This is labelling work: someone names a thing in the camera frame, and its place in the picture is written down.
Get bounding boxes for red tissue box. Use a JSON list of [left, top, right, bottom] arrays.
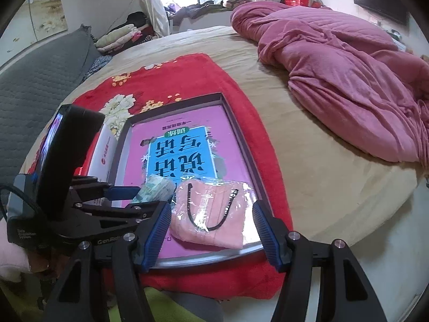
[[74, 124, 117, 182]]

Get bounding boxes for wall painting panels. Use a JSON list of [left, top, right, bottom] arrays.
[[1, 0, 68, 65]]

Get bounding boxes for red floral blanket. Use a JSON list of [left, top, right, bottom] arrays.
[[74, 53, 292, 299]]

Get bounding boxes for blue patterned pillow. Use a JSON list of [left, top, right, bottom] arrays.
[[82, 55, 113, 82]]

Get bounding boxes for white curtain left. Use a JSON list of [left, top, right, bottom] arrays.
[[124, 0, 170, 38]]

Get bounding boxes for grey tray with pink book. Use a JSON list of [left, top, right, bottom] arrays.
[[108, 92, 273, 270]]

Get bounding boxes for pink quilted comforter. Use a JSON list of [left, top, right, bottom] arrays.
[[231, 2, 428, 166]]

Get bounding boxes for beige bed sheet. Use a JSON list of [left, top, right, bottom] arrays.
[[20, 25, 420, 246]]

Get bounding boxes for grey quilted headboard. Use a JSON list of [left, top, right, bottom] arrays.
[[1, 25, 100, 183]]

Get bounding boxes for green floral tissue pack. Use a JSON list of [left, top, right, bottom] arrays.
[[132, 174, 176, 204]]

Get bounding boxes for stack of folded blankets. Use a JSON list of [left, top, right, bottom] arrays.
[[95, 24, 153, 54]]

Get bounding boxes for pink cloth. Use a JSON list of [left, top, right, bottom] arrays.
[[170, 177, 259, 249]]

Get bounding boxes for clothes on window sill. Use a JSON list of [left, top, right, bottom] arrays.
[[164, 0, 252, 25]]

